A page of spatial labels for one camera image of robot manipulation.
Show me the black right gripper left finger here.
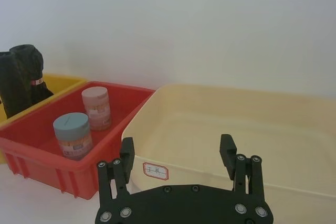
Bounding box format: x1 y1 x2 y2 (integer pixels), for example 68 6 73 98
96 137 136 222

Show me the red plastic bin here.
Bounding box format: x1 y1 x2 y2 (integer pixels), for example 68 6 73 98
0 81 156 200

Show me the yellow plastic bin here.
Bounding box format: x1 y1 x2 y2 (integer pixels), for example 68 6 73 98
0 73 88 164

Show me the black rolled bundle with tag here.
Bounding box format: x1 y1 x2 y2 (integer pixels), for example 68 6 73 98
9 45 55 104

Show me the jar with blue lid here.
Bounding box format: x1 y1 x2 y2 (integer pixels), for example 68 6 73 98
52 112 93 162

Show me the black rolled cloth bundle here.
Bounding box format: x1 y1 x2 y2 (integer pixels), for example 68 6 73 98
0 51 30 119

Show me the cream plastic bin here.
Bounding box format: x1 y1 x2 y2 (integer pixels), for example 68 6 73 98
121 83 336 200

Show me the jar with pink lid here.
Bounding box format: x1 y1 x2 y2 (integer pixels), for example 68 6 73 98
81 86 112 132

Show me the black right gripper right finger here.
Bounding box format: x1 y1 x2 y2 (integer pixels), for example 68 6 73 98
219 134 269 218

